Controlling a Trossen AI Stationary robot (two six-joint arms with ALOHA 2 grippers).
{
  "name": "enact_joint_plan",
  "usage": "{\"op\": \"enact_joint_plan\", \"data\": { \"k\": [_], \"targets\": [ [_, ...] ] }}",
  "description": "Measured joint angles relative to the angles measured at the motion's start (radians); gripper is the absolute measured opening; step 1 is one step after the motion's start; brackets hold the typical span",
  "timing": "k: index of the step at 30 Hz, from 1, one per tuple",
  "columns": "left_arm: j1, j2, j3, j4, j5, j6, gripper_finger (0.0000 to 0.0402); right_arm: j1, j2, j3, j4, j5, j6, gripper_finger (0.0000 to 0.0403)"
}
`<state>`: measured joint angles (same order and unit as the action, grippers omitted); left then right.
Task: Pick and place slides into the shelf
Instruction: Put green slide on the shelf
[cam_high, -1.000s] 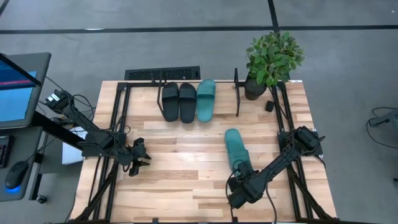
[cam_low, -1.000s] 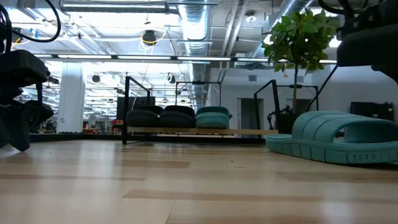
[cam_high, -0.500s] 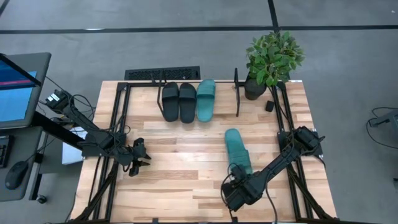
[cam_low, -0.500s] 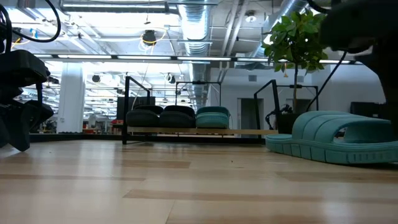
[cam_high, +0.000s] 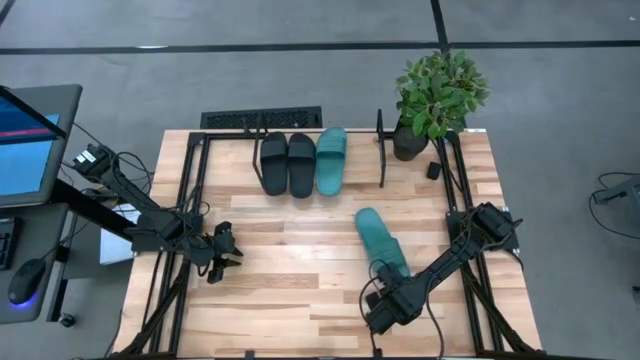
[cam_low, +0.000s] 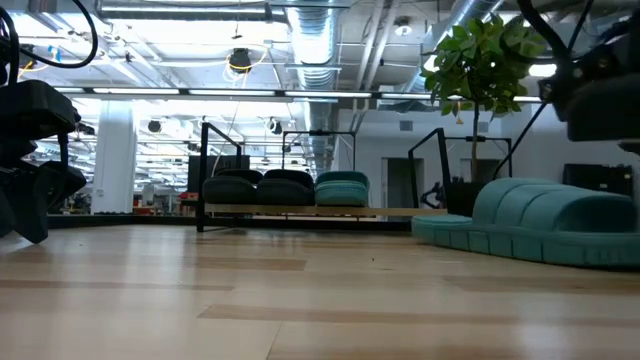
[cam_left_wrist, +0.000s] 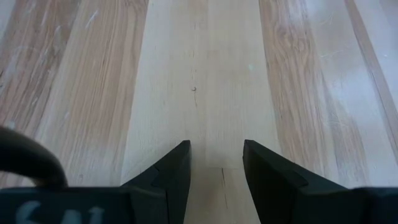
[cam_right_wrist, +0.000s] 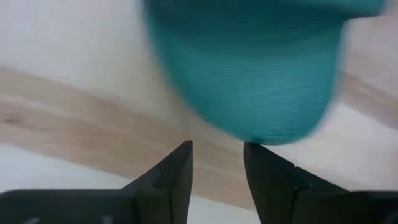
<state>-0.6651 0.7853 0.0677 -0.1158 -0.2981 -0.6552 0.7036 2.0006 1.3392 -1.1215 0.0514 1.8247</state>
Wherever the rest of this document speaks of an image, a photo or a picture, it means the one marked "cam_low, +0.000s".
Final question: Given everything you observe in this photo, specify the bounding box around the silver ceiling duct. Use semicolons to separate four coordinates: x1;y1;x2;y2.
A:
284;0;346;184
407;0;501;94

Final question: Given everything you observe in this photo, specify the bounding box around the long ceiling light strip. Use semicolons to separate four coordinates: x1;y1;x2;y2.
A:
52;87;546;105

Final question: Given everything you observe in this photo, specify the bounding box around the teal rubber slide sandal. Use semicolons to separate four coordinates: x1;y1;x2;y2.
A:
314;170;372;208
411;177;640;269

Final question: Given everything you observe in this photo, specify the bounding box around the black aluminium table frame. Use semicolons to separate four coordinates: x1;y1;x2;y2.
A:
47;213;414;234

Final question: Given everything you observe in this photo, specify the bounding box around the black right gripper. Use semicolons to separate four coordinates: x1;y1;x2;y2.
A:
542;19;640;155

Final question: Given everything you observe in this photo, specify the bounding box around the green leafy plant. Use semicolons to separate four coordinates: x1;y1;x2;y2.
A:
418;13;546;182

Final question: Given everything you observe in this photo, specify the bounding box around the black rubber slide sandal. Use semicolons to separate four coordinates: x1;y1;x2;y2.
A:
202;168;265;206
256;168;317;207

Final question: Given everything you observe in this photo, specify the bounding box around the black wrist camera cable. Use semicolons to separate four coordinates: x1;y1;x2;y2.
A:
516;0;597;64

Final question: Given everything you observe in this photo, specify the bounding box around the black background monitor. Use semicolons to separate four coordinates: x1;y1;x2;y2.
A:
187;154;251;194

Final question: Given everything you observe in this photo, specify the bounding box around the long black arm cable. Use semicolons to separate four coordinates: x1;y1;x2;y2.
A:
492;102;549;180

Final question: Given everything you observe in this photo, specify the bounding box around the black hanging ceiling lamp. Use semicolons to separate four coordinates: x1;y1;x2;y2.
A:
228;47;254;76

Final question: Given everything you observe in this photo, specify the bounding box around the black frame wooden shelf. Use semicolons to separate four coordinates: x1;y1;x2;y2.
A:
195;121;450;234

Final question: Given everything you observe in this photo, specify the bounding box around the black plant pot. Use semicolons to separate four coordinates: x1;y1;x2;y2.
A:
446;179;490;217

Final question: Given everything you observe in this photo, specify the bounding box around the white pillar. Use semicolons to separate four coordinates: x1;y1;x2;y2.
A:
91;107;137;215

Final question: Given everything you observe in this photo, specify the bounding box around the black equipment case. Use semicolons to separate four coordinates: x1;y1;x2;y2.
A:
563;163;635;197

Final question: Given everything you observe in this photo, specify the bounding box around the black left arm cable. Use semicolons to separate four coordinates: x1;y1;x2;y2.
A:
0;0;100;87

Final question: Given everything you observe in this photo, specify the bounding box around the black background station frame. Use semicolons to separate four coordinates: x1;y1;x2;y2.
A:
281;129;358;191
444;134;514;181

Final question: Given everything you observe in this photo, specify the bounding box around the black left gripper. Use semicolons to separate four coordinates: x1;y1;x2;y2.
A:
0;79;87;245

